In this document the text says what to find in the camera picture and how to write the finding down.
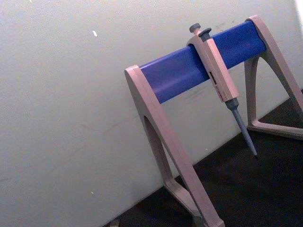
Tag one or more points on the black table cloth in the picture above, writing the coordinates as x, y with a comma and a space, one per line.
248, 189

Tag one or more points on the beige pipette with grey tip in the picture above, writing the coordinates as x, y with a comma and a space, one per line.
216, 68

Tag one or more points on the pipette stand with blue bar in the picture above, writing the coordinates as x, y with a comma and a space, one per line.
175, 73

